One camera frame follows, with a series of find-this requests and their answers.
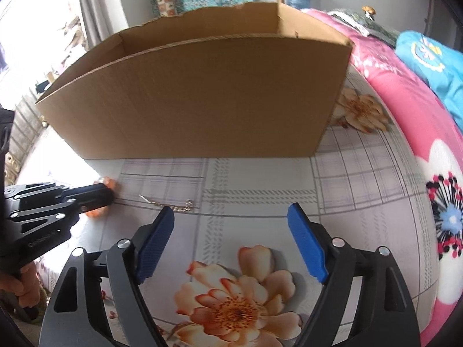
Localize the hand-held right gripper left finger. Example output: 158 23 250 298
40 205 176 347

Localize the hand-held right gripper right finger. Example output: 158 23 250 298
287 202 422 347

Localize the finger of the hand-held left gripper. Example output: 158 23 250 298
11 182 115 232
3 182 73 203

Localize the orange bead bracelet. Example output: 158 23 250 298
84 175 118 219

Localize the brown cardboard box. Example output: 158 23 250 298
35 2 353 160

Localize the person's left hand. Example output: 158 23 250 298
0 261 42 308

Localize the pink floral blanket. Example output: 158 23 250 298
300 7 463 347

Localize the grey curtain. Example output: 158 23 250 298
72 0 129 49

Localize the checkered rolled mat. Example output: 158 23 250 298
154 0 178 17

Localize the blue quilt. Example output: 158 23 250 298
394 31 463 131

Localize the grey-green knitted cloth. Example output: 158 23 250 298
327 9 402 49

